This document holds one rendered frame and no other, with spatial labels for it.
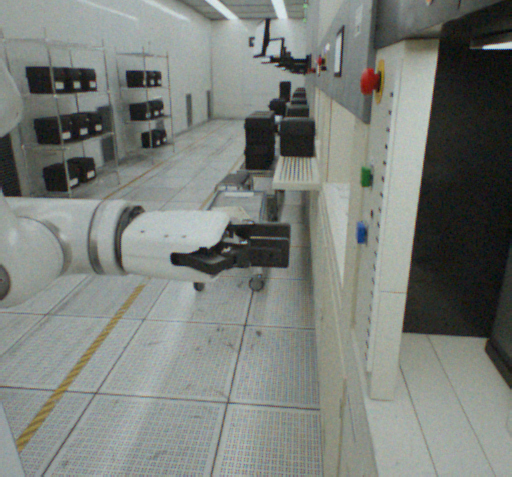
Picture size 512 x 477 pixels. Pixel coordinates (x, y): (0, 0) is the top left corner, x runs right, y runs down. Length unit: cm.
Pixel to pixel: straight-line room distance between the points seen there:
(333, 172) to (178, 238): 177
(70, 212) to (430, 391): 61
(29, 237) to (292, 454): 153
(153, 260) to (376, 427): 44
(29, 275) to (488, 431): 64
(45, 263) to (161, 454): 148
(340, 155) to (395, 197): 155
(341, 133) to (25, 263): 183
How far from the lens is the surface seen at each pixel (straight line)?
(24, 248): 43
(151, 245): 43
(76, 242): 47
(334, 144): 212
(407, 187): 59
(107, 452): 192
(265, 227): 47
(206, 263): 40
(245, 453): 183
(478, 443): 74
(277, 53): 511
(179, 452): 186
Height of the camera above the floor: 136
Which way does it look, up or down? 19 degrees down
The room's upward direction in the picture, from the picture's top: straight up
